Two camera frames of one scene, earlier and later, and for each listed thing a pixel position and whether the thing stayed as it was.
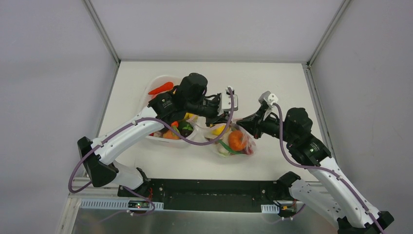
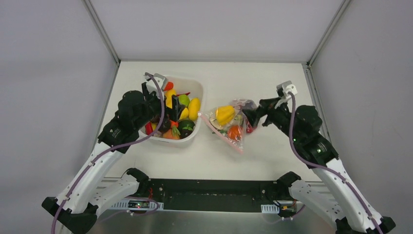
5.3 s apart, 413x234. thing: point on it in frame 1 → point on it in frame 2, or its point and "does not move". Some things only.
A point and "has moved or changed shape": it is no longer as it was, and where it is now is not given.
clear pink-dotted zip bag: x=236 y=141 has moved or changed shape
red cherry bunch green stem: x=249 y=150 has moved or changed shape
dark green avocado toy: x=185 y=128 does not move
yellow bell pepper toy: x=217 y=128 has moved or changed shape
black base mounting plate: x=204 y=195 does not move
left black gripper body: x=217 y=114 → x=158 y=105
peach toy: x=168 y=134 does not move
